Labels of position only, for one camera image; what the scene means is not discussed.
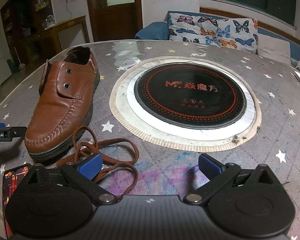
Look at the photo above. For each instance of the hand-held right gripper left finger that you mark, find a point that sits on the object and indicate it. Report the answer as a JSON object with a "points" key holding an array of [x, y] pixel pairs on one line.
{"points": [[90, 166]]}

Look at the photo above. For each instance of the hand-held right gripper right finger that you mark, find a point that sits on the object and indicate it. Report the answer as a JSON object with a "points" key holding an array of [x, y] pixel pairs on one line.
{"points": [[210, 166]]}

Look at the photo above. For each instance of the brown leather shoe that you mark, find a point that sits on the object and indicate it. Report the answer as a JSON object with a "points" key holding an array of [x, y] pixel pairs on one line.
{"points": [[57, 105]]}

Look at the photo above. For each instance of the brown shoelace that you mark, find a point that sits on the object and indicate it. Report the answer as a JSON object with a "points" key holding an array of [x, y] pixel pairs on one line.
{"points": [[133, 148]]}

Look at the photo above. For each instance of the smartphone with lit screen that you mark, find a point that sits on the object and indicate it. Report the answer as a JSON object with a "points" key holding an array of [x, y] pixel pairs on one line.
{"points": [[11, 180]]}

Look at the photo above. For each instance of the white refrigerator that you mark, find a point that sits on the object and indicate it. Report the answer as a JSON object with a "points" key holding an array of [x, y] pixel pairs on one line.
{"points": [[0, 62]]}

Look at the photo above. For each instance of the broom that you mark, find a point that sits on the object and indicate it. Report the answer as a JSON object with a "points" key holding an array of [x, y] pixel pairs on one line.
{"points": [[21, 66]]}

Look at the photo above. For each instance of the black round induction cooktop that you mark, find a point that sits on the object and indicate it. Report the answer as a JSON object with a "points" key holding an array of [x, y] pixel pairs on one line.
{"points": [[190, 92]]}

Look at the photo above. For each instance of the glass jar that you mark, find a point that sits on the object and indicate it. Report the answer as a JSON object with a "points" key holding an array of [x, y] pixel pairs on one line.
{"points": [[49, 21]]}

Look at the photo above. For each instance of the wooden desk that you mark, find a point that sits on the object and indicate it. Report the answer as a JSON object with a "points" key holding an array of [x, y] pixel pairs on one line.
{"points": [[65, 25]]}

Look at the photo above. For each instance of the wooden shelf cabinet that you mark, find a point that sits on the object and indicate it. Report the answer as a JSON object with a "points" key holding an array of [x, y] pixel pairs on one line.
{"points": [[20, 10]]}

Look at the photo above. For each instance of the white pillow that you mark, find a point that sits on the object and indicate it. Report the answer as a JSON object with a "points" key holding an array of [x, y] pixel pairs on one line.
{"points": [[272, 47]]}

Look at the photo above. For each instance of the butterfly print pillow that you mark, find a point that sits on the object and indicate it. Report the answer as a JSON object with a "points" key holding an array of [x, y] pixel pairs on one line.
{"points": [[215, 30]]}

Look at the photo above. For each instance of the wooden door with frosted glass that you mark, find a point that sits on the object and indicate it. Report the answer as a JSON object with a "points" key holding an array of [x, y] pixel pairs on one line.
{"points": [[115, 22]]}

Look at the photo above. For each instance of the blue sofa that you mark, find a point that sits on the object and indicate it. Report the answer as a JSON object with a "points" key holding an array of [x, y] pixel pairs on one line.
{"points": [[152, 30]]}

